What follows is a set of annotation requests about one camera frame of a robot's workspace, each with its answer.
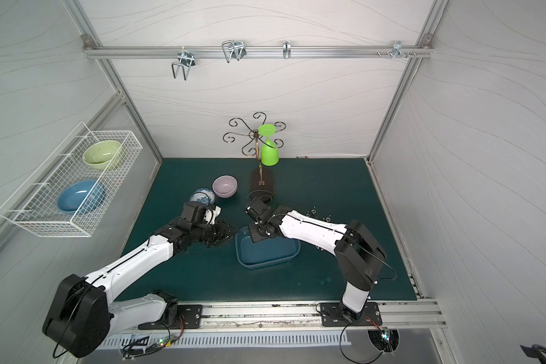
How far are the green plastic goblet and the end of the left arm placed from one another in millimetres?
325

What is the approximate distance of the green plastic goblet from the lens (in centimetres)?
85

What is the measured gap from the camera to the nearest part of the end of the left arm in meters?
0.60
